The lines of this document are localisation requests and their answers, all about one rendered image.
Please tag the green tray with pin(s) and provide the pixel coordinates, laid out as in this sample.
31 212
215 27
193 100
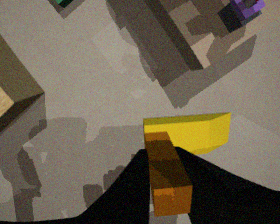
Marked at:
63 3

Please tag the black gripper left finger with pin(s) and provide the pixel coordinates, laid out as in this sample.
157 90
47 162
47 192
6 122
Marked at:
127 200

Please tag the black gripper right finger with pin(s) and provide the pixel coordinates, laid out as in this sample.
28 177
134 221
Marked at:
219 197

